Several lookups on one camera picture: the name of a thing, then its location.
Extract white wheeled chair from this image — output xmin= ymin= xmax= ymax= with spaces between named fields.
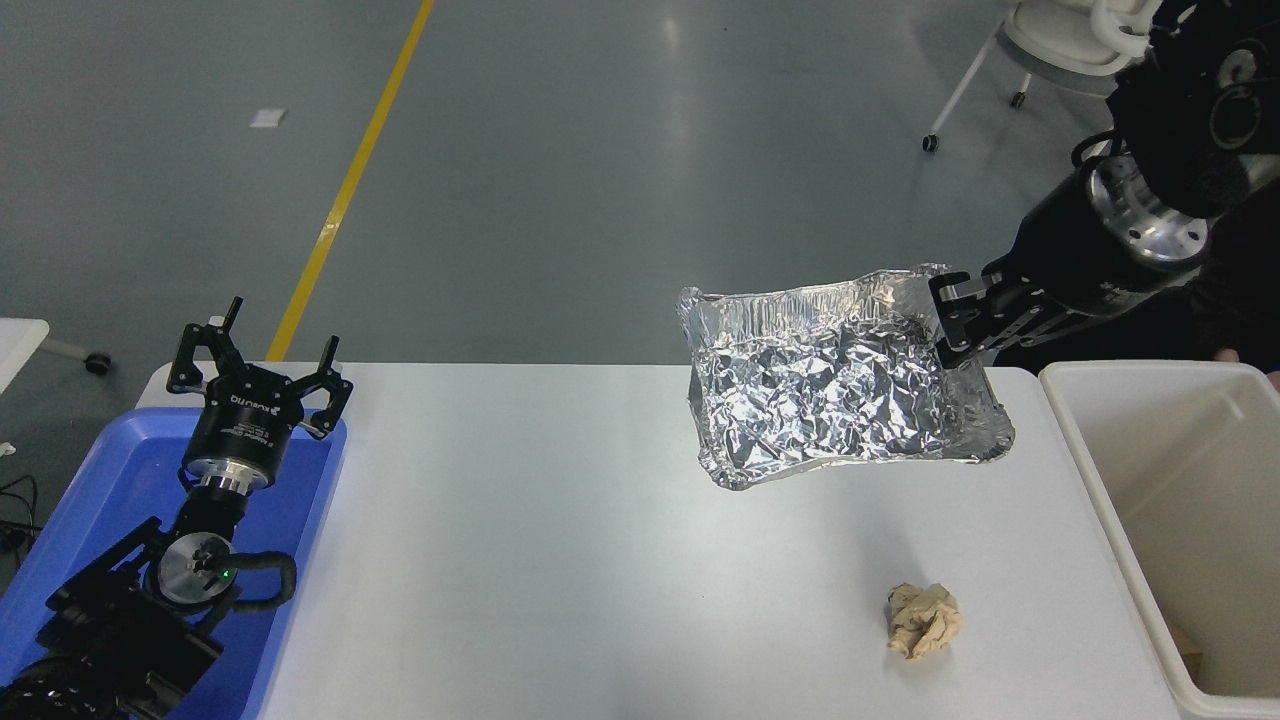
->
xmin=922 ymin=0 xmax=1166 ymax=153

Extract thin black cables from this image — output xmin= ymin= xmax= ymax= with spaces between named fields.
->
xmin=0 ymin=475 xmax=39 ymax=561

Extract silver foil tray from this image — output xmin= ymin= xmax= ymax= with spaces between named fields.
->
xmin=677 ymin=264 xmax=1016 ymax=491

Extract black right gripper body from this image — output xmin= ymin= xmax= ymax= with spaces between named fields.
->
xmin=1008 ymin=172 xmax=1191 ymax=319

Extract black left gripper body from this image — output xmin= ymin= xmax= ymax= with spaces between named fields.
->
xmin=187 ymin=365 xmax=311 ymax=473

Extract large pale plastic bin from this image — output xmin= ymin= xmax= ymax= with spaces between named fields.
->
xmin=1038 ymin=362 xmax=1280 ymax=719

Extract crumpled tan paper ball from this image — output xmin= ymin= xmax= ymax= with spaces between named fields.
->
xmin=887 ymin=583 xmax=966 ymax=661

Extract white cart with caster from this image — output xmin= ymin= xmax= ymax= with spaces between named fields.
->
xmin=0 ymin=318 xmax=113 ymax=396

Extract blue plastic tray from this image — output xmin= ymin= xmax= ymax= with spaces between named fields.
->
xmin=0 ymin=405 xmax=349 ymax=720

